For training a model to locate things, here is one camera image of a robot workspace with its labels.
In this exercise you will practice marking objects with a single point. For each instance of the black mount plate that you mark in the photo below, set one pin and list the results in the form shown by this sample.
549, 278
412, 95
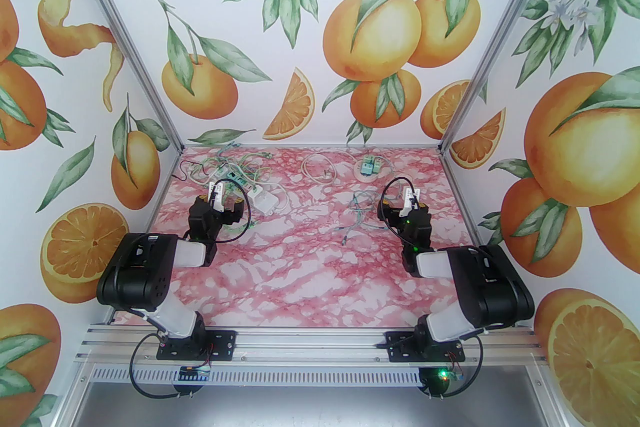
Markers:
400, 346
225, 345

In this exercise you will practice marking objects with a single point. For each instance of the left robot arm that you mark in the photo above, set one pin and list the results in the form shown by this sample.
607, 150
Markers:
135, 275

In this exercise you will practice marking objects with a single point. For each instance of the grey metal shelf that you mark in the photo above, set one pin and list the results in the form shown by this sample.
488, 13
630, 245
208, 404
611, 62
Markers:
310, 407

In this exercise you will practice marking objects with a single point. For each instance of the black left mount plate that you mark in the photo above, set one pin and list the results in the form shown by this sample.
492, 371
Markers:
225, 345

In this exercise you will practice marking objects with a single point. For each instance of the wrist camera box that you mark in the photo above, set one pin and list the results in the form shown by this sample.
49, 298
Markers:
216, 195
410, 197

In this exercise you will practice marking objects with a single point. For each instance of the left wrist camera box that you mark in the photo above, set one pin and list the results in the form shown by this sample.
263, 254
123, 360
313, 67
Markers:
216, 195

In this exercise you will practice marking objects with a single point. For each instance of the aluminium frame rail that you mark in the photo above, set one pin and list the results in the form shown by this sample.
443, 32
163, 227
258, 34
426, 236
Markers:
310, 345

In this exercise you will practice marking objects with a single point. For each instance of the white power strip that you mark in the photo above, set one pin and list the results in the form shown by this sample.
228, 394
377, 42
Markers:
260, 197

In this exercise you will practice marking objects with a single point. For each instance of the small circuit board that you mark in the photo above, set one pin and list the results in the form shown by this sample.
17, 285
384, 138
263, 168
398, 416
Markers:
196, 372
450, 374

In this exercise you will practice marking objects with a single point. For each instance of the black right mount plate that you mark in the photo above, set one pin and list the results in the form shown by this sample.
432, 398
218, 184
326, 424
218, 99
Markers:
400, 346

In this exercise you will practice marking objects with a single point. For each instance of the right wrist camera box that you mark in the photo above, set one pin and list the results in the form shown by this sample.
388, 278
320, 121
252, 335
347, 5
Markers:
410, 197

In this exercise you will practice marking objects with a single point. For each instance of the aluminium frame post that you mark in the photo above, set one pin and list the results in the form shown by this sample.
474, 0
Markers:
502, 39
129, 39

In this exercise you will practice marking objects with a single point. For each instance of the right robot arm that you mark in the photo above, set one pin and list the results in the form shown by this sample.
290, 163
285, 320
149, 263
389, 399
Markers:
495, 290

